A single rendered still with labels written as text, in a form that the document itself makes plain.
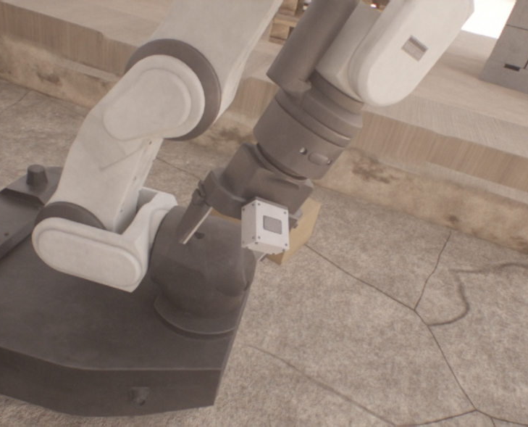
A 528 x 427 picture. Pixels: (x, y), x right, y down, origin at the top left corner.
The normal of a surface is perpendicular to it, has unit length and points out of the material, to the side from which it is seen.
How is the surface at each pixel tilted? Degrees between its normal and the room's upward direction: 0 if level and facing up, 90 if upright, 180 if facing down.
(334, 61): 70
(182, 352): 0
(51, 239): 90
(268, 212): 40
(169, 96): 90
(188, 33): 90
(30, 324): 0
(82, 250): 90
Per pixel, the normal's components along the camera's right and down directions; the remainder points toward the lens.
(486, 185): 0.02, -0.51
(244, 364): 0.20, -0.83
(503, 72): -0.49, 0.37
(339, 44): -0.78, -0.25
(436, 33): 0.32, 0.63
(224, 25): -0.19, 0.48
